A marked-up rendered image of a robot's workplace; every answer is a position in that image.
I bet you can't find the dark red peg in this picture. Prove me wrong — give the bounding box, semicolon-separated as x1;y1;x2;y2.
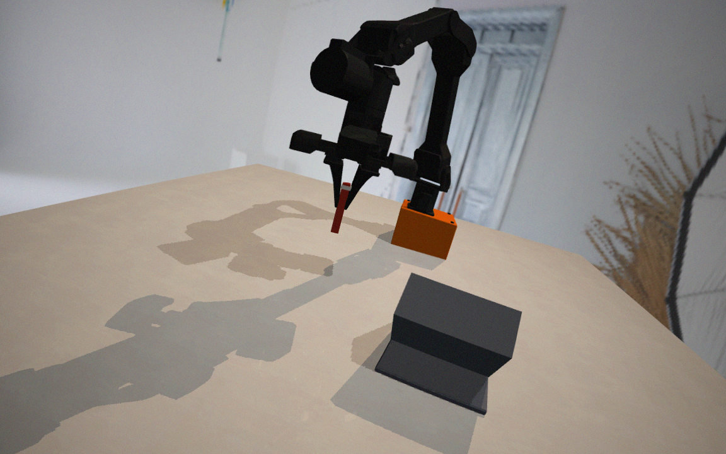
331;182;352;233

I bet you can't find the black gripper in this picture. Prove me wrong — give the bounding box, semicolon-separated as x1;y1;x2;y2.
289;103;418;210

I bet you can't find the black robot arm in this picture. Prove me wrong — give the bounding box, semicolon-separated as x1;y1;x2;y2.
310;7;477;216

